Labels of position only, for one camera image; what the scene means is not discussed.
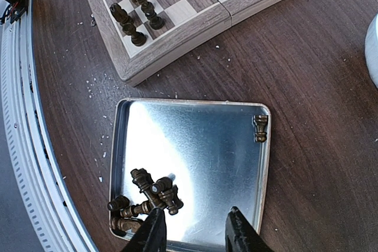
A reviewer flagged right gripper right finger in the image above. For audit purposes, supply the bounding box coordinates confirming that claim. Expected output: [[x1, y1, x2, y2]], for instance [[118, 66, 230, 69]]
[[225, 206, 273, 252]]

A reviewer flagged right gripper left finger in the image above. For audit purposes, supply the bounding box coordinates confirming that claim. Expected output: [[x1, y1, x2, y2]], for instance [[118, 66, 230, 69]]
[[121, 208, 167, 252]]

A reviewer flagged metal tray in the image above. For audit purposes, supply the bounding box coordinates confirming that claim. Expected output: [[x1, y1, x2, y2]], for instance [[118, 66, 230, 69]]
[[109, 98, 272, 251]]

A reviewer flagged wooden chess board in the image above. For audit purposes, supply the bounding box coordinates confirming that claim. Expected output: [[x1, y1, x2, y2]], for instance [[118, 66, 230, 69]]
[[88, 0, 281, 86]]

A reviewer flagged pile of dark chess pieces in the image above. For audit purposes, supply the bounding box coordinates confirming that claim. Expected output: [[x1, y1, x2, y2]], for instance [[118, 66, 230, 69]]
[[106, 167, 185, 234]]

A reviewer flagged dark rook in tray corner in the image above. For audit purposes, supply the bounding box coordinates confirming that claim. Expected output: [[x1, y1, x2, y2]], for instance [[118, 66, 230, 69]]
[[253, 115, 269, 143]]

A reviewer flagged white ceramic bowl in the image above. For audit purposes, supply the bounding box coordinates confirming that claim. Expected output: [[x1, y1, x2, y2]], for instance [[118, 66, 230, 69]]
[[364, 15, 378, 87]]

